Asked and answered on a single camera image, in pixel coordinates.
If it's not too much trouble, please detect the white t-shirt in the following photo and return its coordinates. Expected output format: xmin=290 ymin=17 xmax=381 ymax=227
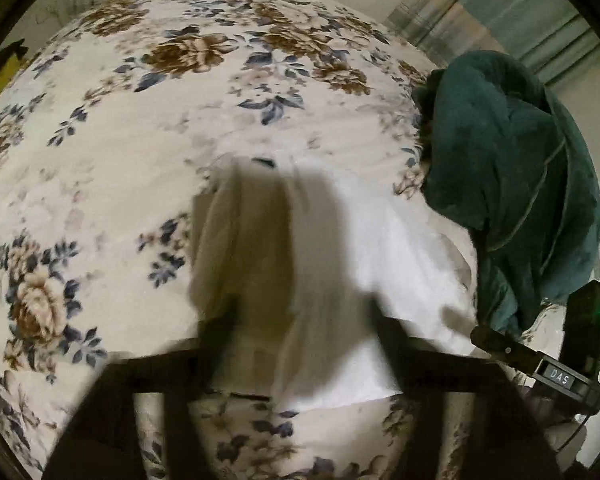
xmin=190 ymin=157 xmax=477 ymax=411

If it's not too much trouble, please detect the black tracker box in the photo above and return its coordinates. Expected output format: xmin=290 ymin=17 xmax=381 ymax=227
xmin=559 ymin=280 xmax=600 ymax=379

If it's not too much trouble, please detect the dark green plush blanket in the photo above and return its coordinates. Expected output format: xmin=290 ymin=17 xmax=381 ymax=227
xmin=416 ymin=51 xmax=600 ymax=336

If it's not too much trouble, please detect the floral bed blanket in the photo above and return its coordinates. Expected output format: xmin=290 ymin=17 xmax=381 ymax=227
xmin=0 ymin=0 xmax=434 ymax=479

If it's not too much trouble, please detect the green curtain right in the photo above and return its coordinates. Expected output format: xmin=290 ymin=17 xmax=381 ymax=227
xmin=386 ymin=0 xmax=600 ymax=86

